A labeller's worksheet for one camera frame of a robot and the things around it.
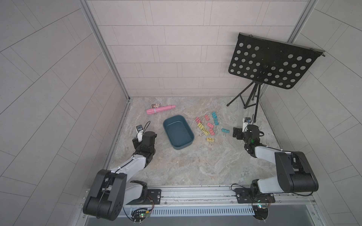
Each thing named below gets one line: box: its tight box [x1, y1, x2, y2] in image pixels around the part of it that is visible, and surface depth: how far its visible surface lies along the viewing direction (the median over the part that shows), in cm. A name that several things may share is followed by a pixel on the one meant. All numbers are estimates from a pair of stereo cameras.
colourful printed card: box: [150, 102, 163, 109], surface depth 111 cm
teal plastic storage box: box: [162, 114, 195, 151], surface depth 96 cm
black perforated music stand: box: [226, 32, 326, 123], surface depth 78 cm
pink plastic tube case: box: [146, 104, 177, 115], surface depth 109 cm
